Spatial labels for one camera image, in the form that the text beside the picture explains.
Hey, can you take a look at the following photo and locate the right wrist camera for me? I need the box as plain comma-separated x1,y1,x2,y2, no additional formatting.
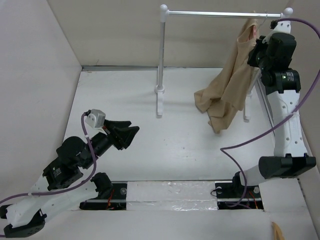
270,20,291,35

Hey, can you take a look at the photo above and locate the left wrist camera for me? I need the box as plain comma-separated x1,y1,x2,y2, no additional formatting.
84,109,106,129

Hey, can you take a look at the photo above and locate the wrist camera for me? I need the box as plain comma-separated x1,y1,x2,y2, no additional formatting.
270,20,291,35
84,109,106,129

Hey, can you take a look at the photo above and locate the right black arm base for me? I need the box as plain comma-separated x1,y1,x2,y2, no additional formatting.
210,172,264,210

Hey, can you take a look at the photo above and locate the pink clothes hanger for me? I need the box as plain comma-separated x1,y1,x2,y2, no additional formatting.
247,18,266,41

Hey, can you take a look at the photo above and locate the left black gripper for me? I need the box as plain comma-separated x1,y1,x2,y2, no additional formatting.
82,118,140,168

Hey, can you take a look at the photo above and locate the beige t shirt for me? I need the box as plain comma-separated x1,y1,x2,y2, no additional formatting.
194,19,259,134

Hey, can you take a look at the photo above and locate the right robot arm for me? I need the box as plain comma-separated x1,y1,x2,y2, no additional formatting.
231,32,316,197

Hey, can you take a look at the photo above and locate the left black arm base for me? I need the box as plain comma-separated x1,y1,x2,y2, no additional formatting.
79,172,128,211

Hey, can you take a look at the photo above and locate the white metal clothes rack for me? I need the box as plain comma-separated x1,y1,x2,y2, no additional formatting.
154,4,294,118

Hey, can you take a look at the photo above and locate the tan object at edge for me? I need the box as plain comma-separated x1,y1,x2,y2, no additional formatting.
272,222,285,240

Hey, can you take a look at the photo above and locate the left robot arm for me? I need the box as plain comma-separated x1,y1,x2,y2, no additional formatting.
0,113,140,239

